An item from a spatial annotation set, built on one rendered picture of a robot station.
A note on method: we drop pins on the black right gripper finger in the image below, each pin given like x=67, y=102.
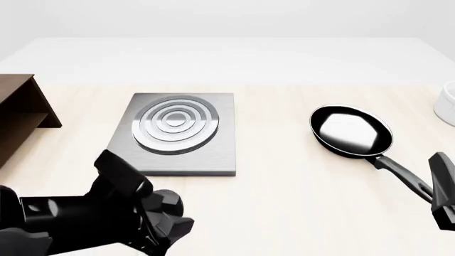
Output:
x=444, y=181

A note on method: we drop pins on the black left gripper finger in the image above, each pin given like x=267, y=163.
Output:
x=179, y=229

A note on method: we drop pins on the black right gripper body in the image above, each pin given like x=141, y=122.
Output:
x=447, y=217

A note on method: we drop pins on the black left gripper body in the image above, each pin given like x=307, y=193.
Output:
x=149, y=229

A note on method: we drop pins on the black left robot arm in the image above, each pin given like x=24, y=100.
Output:
x=60, y=213

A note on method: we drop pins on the round black stove knob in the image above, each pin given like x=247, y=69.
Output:
x=173, y=206

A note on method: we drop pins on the flat silver stove plate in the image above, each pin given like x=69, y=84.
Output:
x=213, y=149

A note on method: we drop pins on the black frying pan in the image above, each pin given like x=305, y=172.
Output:
x=350, y=133

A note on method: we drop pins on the white mug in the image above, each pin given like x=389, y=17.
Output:
x=447, y=106

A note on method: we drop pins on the dark brown wooden cabinet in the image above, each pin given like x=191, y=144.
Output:
x=21, y=106

